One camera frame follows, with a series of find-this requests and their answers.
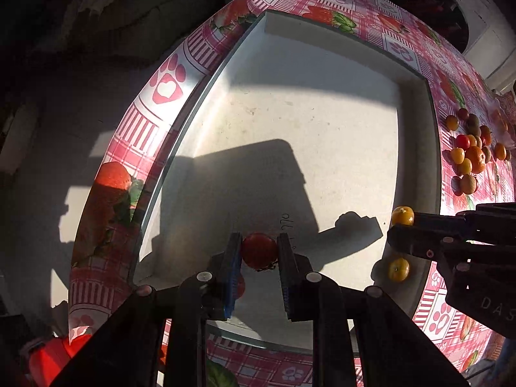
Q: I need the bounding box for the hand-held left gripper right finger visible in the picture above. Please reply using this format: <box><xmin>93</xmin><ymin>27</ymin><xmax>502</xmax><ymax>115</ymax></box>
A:
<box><xmin>277</xmin><ymin>233</ymin><xmax>471</xmax><ymax>387</ymax></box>

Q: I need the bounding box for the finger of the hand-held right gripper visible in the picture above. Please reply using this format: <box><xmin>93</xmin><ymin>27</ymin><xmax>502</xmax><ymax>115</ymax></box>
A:
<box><xmin>386</xmin><ymin>224</ymin><xmax>454</xmax><ymax>261</ymax></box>
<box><xmin>412</xmin><ymin>210</ymin><xmax>478</xmax><ymax>230</ymax></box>

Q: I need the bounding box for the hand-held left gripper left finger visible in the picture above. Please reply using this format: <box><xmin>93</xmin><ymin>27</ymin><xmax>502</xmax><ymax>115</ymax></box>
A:
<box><xmin>52</xmin><ymin>233</ymin><xmax>243</xmax><ymax>387</ymax></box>

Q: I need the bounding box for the small orange kumquat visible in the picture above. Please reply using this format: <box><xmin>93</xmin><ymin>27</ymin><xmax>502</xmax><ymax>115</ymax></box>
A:
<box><xmin>388</xmin><ymin>257</ymin><xmax>411</xmax><ymax>283</ymax></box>
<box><xmin>391</xmin><ymin>205</ymin><xmax>415</xmax><ymax>227</ymax></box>

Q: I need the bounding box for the red tomato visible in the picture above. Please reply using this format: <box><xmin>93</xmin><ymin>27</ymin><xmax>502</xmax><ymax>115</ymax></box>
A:
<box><xmin>241</xmin><ymin>233</ymin><xmax>280</xmax><ymax>271</ymax></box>

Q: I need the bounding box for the large white tray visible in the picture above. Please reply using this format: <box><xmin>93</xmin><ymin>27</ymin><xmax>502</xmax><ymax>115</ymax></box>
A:
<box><xmin>131</xmin><ymin>10</ymin><xmax>442</xmax><ymax>351</ymax></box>

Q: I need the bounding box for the pile of oranges and tomatoes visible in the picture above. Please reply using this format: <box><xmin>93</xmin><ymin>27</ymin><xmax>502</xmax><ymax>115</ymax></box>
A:
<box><xmin>444</xmin><ymin>107</ymin><xmax>509</xmax><ymax>196</ymax></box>

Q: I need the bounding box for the pink printed tablecloth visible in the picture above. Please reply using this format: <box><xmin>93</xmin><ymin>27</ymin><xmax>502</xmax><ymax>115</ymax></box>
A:
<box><xmin>68</xmin><ymin>0</ymin><xmax>516</xmax><ymax>387</ymax></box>

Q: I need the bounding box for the red plastic object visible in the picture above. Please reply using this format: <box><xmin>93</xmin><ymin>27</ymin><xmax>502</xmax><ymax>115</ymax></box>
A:
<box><xmin>22</xmin><ymin>332</ymin><xmax>93</xmax><ymax>387</ymax></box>

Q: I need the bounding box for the white washing machine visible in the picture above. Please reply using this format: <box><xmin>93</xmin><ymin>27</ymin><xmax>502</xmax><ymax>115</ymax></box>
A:
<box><xmin>363</xmin><ymin>0</ymin><xmax>516</xmax><ymax>93</ymax></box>

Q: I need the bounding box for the dark cloth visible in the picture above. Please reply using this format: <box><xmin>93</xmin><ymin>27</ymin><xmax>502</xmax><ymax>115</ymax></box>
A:
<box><xmin>60</xmin><ymin>0</ymin><xmax>226</xmax><ymax>45</ymax></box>

